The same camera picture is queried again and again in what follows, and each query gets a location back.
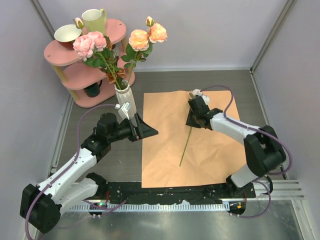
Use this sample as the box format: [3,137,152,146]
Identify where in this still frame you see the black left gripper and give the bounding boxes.
[108,113,158,143]

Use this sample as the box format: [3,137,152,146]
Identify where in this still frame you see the red bowl white inside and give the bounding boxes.
[54,24,82,50]

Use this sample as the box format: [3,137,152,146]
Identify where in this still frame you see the dark green mug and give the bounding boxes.
[83,80,102,98]

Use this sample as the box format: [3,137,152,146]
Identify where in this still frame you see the pink three-tier shelf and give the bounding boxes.
[44,18,128,108]

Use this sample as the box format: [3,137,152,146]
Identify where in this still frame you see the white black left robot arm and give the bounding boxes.
[20,113,159,234]

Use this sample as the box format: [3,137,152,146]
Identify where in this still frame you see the pink flower stems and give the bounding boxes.
[73,31,107,76]

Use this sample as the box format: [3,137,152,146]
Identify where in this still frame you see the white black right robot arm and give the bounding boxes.
[186,95,287,198]

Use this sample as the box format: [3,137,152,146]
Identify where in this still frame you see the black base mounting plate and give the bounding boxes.
[77,180,257,205]

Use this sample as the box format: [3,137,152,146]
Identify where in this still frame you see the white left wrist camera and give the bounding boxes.
[114,102,131,120]

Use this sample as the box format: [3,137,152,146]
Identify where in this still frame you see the white slotted cable duct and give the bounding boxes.
[66,201,230,214]

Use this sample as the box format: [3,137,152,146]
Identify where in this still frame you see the orange wrapping paper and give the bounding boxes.
[141,91,246,188]

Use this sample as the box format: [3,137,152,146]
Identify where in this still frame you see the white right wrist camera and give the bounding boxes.
[201,94,210,105]

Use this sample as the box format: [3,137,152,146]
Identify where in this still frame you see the orange-brown flower stems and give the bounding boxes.
[102,36,128,90]

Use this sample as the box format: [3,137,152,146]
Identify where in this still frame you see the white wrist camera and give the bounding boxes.
[114,102,131,120]
[201,94,210,105]

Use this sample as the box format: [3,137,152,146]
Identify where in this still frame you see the peach flower stem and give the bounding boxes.
[121,16,168,80]

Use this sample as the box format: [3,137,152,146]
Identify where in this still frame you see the white ribbed ceramic vase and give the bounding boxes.
[114,81,137,119]

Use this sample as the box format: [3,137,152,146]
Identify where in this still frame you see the grey ribbed ceramic pot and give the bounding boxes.
[110,44,120,62]

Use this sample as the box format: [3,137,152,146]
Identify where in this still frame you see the yellow-green faceted mug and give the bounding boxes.
[81,9,107,36]

